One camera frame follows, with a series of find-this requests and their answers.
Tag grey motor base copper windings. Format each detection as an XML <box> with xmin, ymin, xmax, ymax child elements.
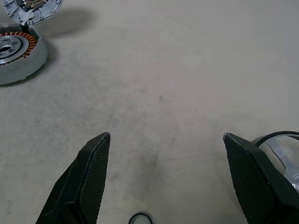
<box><xmin>0</xmin><ymin>24</ymin><xmax>49</xmax><ymax>85</ymax></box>

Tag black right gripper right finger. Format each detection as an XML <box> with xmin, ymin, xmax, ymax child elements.
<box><xmin>223</xmin><ymin>132</ymin><xmax>299</xmax><ymax>224</ymax></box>

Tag small black ring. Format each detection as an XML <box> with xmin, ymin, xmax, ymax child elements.
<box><xmin>129</xmin><ymin>212</ymin><xmax>153</xmax><ymax>224</ymax></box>

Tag shiny silver black-rimmed part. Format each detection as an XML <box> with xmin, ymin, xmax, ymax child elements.
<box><xmin>250</xmin><ymin>131</ymin><xmax>299</xmax><ymax>189</ymax></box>

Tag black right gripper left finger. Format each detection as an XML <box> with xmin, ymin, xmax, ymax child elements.
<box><xmin>35</xmin><ymin>132</ymin><xmax>111</xmax><ymax>224</ymax></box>

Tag grey round disc part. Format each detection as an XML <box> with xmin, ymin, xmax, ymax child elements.
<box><xmin>3</xmin><ymin>0</ymin><xmax>64</xmax><ymax>27</ymax></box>

